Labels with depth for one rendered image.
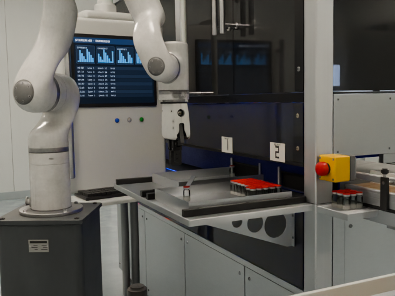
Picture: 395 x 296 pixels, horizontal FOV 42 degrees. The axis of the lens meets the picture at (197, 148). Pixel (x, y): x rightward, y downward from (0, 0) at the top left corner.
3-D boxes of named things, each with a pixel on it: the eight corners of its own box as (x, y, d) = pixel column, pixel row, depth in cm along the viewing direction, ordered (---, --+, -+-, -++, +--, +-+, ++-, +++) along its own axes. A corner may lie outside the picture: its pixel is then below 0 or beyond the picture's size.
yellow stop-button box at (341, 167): (338, 177, 151) (338, 152, 150) (355, 180, 144) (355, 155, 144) (317, 179, 148) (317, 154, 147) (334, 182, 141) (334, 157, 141)
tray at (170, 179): (229, 175, 214) (229, 167, 213) (263, 184, 190) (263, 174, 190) (152, 182, 199) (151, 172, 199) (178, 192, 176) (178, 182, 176)
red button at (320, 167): (324, 174, 147) (324, 160, 146) (333, 176, 143) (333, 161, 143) (313, 175, 145) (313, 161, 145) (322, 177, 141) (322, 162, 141)
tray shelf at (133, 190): (223, 178, 218) (223, 173, 218) (333, 207, 155) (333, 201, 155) (113, 188, 198) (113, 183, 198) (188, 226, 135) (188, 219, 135)
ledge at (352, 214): (354, 207, 156) (354, 201, 156) (386, 215, 145) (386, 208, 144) (317, 211, 150) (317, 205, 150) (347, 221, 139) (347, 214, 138)
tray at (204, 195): (247, 189, 178) (247, 180, 178) (291, 202, 155) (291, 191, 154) (154, 199, 164) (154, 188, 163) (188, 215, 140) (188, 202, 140)
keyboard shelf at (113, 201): (153, 188, 246) (153, 182, 245) (184, 197, 222) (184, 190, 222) (61, 199, 221) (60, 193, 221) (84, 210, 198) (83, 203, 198)
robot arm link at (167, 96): (194, 90, 139) (194, 101, 139) (181, 91, 147) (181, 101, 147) (166, 90, 135) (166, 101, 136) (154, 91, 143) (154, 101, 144)
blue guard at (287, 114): (117, 132, 330) (117, 103, 328) (304, 162, 155) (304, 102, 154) (117, 132, 330) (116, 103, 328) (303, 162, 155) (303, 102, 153)
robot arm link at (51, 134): (19, 152, 154) (15, 72, 152) (56, 147, 171) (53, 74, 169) (53, 153, 150) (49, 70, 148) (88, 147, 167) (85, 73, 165)
